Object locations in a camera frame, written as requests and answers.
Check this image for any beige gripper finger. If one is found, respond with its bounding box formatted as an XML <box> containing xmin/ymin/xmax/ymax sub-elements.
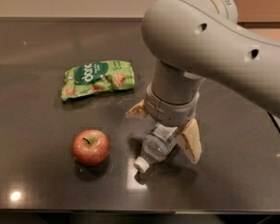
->
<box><xmin>175</xmin><ymin>119</ymin><xmax>203</xmax><ymax>164</ymax></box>
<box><xmin>125</xmin><ymin>101</ymin><xmax>147</xmax><ymax>119</ymax></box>

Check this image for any clear blue-label plastic bottle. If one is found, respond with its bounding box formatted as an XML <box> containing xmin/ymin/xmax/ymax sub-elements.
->
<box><xmin>133</xmin><ymin>123</ymin><xmax>177</xmax><ymax>173</ymax></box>

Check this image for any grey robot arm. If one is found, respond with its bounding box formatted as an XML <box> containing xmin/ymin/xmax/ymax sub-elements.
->
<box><xmin>126</xmin><ymin>0</ymin><xmax>280</xmax><ymax>162</ymax></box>

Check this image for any green snack bag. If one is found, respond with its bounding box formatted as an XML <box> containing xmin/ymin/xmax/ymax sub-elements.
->
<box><xmin>61</xmin><ymin>60</ymin><xmax>135</xmax><ymax>101</ymax></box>

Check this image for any red apple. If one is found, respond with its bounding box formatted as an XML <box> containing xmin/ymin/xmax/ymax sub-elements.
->
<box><xmin>72</xmin><ymin>130</ymin><xmax>110</xmax><ymax>166</ymax></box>

